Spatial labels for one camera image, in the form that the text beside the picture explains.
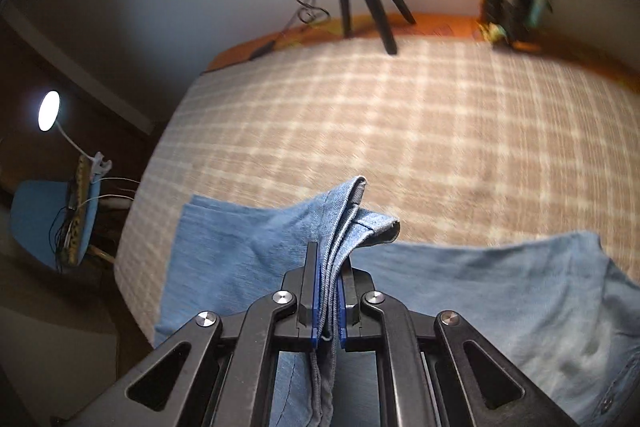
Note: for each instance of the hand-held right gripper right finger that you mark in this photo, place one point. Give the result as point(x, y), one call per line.
point(343, 317)

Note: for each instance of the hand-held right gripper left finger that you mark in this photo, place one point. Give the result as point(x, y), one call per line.
point(314, 312)

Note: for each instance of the blue denim pants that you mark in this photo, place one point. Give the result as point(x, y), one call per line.
point(240, 257)

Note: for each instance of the beige checked blanket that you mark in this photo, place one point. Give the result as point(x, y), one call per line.
point(400, 122)

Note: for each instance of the leopard print cushion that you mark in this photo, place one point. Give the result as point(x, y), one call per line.
point(80, 187)

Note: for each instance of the blue chair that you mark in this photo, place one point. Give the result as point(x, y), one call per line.
point(37, 217)

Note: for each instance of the white clip desk lamp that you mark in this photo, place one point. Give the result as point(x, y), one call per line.
point(49, 109)

